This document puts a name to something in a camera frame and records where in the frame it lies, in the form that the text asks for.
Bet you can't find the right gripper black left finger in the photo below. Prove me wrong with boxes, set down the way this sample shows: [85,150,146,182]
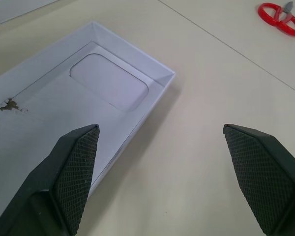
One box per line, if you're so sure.
[0,124,100,236]

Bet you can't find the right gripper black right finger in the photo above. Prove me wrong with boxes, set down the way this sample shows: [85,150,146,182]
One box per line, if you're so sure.
[222,123,295,236]

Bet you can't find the orange box with white lid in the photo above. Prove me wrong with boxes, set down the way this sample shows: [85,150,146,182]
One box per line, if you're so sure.
[0,21,176,231]

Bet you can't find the white object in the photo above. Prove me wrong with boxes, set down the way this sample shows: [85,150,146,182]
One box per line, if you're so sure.
[0,0,59,28]

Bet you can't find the red handled scissors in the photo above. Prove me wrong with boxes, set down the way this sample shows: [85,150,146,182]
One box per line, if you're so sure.
[257,1,295,37]

